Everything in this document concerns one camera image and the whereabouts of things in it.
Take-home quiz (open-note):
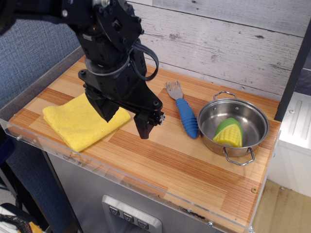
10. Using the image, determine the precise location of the yellow folded cloth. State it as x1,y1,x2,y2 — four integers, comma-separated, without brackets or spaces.
42,94,131,152

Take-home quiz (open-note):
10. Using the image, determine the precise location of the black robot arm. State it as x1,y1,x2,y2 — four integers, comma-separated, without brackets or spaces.
0,0,165,139

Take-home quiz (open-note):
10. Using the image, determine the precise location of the white appliance at right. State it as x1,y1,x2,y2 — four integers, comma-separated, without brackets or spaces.
268,92,311,196

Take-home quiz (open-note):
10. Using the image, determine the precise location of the stainless steel pot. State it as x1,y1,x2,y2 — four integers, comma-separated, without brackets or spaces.
197,91,270,166

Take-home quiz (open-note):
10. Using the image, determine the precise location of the black right vertical post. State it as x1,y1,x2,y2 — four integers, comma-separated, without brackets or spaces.
274,21,311,122

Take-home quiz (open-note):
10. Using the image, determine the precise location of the yellow green toy corn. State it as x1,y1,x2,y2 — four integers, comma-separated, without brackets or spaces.
212,117,243,148

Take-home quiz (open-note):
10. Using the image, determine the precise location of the clear acrylic table guard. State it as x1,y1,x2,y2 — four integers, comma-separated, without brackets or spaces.
0,49,280,233

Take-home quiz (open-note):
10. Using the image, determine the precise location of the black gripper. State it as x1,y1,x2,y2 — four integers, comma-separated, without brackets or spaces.
79,52,164,139

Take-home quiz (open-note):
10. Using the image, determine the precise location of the silver button control panel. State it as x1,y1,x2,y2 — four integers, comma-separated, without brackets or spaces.
102,195,162,233

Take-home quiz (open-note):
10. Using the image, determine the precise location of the blue handled fork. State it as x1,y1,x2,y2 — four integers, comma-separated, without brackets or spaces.
166,81,199,139

